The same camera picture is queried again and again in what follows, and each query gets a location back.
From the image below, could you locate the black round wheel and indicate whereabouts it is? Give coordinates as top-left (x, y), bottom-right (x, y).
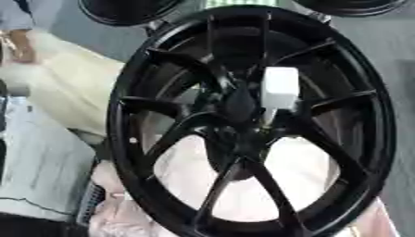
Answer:
top-left (76, 0), bottom-right (187, 28)
top-left (292, 0), bottom-right (410, 19)

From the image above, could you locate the black spoked wheel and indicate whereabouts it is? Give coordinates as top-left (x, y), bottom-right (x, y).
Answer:
top-left (105, 4), bottom-right (399, 237)

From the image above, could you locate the person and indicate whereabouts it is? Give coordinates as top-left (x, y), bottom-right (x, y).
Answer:
top-left (0, 0), bottom-right (39, 65)
top-left (0, 29), bottom-right (130, 222)

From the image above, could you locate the green striped panel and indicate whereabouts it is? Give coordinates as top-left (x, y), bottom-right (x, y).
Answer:
top-left (204, 0), bottom-right (281, 8)

